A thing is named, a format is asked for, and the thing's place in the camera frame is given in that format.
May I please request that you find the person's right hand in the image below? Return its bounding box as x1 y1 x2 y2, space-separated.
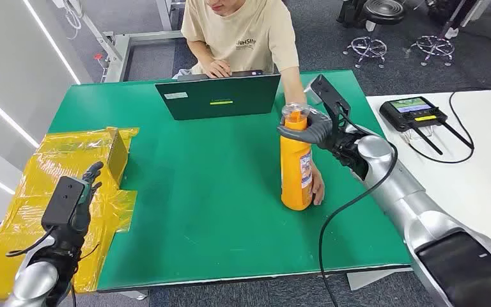
202 59 233 80

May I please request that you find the green table mat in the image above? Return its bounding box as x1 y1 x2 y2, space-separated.
47 69 412 293

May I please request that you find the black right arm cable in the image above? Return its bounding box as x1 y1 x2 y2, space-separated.
318 125 399 307

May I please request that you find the yellow film wrapped box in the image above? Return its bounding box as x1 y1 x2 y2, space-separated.
0 126 140 303

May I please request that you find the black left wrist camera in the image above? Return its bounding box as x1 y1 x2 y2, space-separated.
40 175 87 233

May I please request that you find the thin black cable loop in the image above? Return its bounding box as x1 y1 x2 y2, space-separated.
405 87 491 165

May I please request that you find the person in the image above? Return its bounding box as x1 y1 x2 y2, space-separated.
180 0 327 207

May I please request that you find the black stool with chrome base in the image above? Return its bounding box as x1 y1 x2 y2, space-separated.
341 0 407 70

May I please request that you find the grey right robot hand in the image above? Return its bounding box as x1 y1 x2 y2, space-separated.
277 109 335 150

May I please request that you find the grey metal frame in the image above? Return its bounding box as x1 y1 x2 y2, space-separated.
75 0 186 84

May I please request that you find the person's left hand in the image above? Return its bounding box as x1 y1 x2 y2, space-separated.
310 162 326 207

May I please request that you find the chrome stool base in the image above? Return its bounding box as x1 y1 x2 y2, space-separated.
409 35 457 67

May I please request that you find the dark green laptop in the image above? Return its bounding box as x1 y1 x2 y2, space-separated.
155 70 282 122

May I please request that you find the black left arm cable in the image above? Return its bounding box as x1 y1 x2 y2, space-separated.
5 225 56 258

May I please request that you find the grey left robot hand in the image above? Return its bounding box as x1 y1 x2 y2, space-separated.
69 161 104 237

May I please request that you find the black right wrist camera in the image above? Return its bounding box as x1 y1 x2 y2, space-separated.
304 74 352 130

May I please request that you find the white cable bundle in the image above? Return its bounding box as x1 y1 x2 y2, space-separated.
60 0 84 31

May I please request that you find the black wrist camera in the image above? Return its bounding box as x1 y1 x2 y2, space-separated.
40 175 87 233
304 74 352 130

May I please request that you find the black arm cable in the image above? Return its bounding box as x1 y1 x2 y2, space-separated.
5 225 56 258
318 125 399 307

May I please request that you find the orange plastic bottle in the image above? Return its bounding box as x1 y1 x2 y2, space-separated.
279 102 315 212

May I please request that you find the black remote controller with screen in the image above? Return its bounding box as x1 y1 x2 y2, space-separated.
378 96 476 156

